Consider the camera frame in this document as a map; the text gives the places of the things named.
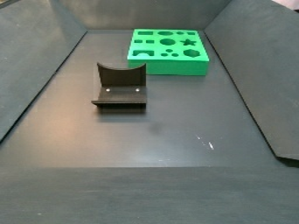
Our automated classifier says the black curved holder stand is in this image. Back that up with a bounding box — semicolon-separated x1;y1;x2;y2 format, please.
90;63;146;107

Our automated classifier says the green shape sorter block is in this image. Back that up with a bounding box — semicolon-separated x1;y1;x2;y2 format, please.
126;29;209;75

